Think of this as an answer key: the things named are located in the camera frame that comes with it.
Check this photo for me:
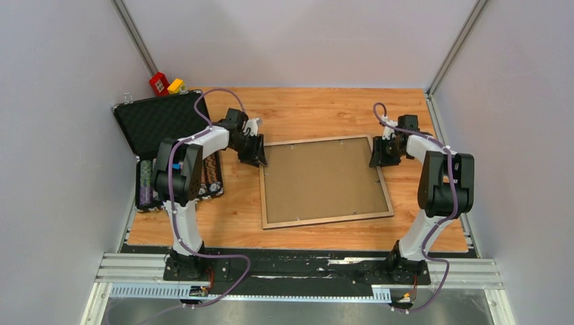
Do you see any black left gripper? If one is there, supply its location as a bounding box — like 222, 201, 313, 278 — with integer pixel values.
231, 133, 269, 168

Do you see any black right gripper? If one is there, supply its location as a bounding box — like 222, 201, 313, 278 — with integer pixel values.
370, 135, 405, 168

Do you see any brown cardboard backing board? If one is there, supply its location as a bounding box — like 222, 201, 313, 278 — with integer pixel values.
264, 137, 389, 224

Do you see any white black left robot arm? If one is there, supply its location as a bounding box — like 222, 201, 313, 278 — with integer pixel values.
152, 108, 267, 280

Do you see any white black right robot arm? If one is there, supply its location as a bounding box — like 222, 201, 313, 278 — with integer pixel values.
370, 114, 474, 283

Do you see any brown orange chip stack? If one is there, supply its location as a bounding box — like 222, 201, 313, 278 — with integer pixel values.
204, 153, 222, 193

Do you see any yellow toy block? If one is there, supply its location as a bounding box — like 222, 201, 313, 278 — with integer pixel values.
167, 78, 187, 94

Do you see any green purple chip stack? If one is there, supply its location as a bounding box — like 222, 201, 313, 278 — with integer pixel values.
139, 160, 153, 206

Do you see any black poker chip case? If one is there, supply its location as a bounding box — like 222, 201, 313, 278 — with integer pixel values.
112, 90, 210, 212

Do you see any red toy house block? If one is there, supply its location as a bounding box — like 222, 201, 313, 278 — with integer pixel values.
148, 72, 170, 97

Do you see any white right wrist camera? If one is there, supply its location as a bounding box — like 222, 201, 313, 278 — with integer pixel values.
382, 117, 398, 140

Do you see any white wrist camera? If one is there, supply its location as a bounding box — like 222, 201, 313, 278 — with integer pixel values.
244, 118, 263, 136
382, 117, 398, 140

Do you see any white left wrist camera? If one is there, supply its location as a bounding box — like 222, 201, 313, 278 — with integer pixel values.
244, 118, 263, 136

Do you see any aluminium rail frame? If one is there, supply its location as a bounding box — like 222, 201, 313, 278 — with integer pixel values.
82, 87, 513, 324

